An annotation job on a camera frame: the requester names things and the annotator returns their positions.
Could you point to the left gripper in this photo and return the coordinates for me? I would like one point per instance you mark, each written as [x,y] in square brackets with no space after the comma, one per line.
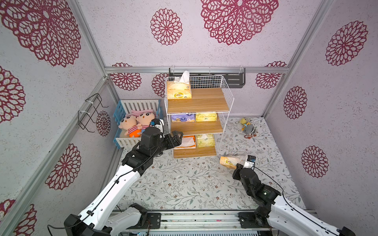
[177,141]

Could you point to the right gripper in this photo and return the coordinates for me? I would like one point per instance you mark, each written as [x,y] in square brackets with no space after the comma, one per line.
[238,168]

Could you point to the yellow tissue pack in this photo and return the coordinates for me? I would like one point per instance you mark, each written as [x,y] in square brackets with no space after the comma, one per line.
[231,162]

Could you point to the yellow tissue pack shelf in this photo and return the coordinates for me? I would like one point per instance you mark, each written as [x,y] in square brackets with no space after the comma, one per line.
[206,117]

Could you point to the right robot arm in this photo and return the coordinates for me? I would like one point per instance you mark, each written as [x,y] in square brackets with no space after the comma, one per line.
[280,213]

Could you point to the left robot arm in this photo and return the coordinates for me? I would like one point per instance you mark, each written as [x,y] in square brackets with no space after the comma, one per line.
[96,219]

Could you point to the orange tissue pack bottom shelf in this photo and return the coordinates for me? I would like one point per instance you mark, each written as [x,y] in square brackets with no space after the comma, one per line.
[188,142]

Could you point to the purple tissue pack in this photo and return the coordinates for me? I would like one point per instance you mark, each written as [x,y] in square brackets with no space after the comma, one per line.
[183,118]

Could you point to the yellow-green tissue pack bottom shelf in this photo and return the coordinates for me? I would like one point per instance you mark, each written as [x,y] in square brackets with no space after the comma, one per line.
[205,140]

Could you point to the plush doll blue shorts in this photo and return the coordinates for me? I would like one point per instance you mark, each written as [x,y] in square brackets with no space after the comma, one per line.
[144,120]

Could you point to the floral patterned floor mat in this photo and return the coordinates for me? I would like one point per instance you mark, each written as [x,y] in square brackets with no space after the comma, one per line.
[203,183]

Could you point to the small grey yellow plush toy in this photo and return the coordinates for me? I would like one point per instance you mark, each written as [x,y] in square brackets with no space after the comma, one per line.
[248,129]

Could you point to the plush doll orange shorts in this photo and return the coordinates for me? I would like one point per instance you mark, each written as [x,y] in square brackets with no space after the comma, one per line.
[128,126]

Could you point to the blue white toy crib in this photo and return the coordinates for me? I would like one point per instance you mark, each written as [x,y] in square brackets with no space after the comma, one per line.
[135,108]

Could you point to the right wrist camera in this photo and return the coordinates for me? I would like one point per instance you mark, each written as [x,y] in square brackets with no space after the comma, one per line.
[250,162]

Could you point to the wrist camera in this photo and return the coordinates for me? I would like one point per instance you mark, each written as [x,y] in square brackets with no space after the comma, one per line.
[158,123]
[250,162]

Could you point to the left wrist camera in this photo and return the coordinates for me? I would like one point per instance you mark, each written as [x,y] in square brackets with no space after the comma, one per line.
[158,123]

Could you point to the white wire three-tier shelf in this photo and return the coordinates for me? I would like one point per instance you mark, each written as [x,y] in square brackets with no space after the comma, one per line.
[204,100]

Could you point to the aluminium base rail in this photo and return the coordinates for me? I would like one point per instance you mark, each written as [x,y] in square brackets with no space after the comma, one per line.
[189,221]

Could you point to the grey wall-mounted shelf rack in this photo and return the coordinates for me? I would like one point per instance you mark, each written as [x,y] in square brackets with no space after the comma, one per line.
[236,78]

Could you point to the black wire wall rack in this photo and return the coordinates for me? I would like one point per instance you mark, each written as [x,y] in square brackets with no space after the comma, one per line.
[84,117]

